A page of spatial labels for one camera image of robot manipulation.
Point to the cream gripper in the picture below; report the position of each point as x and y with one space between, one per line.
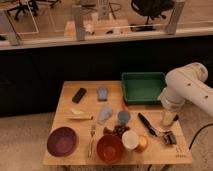
169 115

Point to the red pepper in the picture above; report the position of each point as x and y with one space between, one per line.
124 106

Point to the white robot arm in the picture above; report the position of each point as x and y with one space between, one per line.
186 83

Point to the red bowl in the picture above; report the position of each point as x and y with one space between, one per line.
110 149

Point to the orange cup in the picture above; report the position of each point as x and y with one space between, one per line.
143 143

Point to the green plastic tray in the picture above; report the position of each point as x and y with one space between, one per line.
142 88

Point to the blue-grey round object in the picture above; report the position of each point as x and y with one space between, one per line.
123 117

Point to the white cup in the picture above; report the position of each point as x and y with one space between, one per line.
130 140

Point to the brown grape cluster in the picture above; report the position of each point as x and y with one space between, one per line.
118 130

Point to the blue sponge block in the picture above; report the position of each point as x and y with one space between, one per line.
102 93

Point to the silver fork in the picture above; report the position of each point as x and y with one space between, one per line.
92 133

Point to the wooden table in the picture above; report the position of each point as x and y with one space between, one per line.
78 108

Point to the black rectangular block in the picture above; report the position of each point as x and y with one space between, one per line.
79 95

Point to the wooden spatula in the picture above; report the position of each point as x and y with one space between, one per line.
80 117

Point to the black office chair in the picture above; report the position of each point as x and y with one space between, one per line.
152 8

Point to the purple plate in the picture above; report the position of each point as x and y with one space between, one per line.
62 142

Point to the black handled brush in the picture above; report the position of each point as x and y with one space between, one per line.
167 137

